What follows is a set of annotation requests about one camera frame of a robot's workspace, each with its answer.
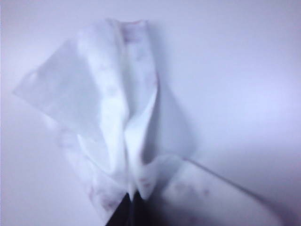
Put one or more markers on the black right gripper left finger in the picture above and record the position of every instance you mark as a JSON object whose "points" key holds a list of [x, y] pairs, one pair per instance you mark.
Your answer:
{"points": [[123, 212]]}

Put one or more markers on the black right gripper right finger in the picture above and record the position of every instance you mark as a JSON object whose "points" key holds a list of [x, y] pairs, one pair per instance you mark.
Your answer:
{"points": [[141, 212]]}

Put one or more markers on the white wet wipe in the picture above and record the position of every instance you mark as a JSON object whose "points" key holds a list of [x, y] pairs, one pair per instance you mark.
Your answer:
{"points": [[131, 99]]}

